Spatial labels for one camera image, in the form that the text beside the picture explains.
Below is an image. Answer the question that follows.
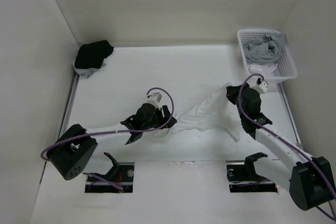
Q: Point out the white tank top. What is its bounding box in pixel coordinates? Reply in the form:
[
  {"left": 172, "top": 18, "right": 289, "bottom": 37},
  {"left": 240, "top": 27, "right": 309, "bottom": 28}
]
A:
[{"left": 153, "top": 82, "right": 242, "bottom": 142}]

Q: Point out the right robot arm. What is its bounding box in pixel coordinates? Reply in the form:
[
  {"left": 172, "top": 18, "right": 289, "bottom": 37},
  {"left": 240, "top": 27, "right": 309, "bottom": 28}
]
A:
[{"left": 226, "top": 84, "right": 335, "bottom": 211}]

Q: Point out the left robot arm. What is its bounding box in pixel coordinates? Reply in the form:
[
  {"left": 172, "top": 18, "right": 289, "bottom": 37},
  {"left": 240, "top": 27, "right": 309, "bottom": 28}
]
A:
[{"left": 42, "top": 101, "right": 177, "bottom": 180}]

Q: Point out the pale pink tank top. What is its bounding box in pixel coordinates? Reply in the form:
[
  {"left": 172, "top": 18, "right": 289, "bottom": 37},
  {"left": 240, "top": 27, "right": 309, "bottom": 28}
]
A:
[{"left": 248, "top": 63, "right": 278, "bottom": 77}]

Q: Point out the grey tank top in basket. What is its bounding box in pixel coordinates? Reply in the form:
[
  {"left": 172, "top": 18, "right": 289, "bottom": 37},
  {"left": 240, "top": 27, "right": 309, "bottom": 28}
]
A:
[{"left": 243, "top": 34, "right": 286, "bottom": 65}]

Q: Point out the folded grey tank top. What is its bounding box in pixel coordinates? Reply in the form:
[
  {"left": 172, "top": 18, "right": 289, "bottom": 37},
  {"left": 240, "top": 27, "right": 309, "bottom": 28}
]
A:
[{"left": 72, "top": 61, "right": 106, "bottom": 79}]

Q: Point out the folded black tank top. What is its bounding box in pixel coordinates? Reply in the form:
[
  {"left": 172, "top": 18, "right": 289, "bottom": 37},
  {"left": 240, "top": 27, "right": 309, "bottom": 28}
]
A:
[{"left": 74, "top": 40, "right": 114, "bottom": 69}]

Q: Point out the white plastic laundry basket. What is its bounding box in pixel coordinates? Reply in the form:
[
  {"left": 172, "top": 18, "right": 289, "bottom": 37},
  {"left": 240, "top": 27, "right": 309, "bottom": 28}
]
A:
[{"left": 237, "top": 29, "right": 297, "bottom": 84}]

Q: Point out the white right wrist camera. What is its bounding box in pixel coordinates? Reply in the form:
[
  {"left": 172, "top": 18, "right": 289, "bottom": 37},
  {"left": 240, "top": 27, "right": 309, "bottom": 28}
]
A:
[{"left": 251, "top": 77, "right": 269, "bottom": 94}]

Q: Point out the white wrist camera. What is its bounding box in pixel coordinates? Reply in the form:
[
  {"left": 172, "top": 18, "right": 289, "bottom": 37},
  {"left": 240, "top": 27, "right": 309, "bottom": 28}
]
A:
[
  {"left": 251, "top": 77, "right": 269, "bottom": 94},
  {"left": 146, "top": 92, "right": 162, "bottom": 110}
]

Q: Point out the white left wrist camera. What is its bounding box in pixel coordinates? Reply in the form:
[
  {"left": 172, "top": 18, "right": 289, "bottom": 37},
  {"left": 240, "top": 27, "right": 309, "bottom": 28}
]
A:
[{"left": 146, "top": 92, "right": 162, "bottom": 110}]

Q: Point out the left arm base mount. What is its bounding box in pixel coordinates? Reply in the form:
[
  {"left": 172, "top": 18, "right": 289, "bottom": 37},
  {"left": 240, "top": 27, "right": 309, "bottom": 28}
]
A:
[{"left": 85, "top": 152, "right": 135, "bottom": 194}]

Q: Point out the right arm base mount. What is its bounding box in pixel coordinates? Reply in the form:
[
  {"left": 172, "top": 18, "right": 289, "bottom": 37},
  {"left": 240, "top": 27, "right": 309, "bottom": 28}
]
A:
[{"left": 226, "top": 152, "right": 278, "bottom": 193}]

